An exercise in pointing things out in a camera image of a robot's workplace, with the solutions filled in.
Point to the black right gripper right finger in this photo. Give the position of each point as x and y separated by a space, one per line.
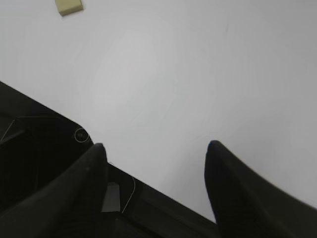
245 205

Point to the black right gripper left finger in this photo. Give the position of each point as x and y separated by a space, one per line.
68 207

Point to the yellow eraser front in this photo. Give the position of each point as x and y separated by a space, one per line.
66 7

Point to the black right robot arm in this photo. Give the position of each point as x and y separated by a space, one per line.
38 144

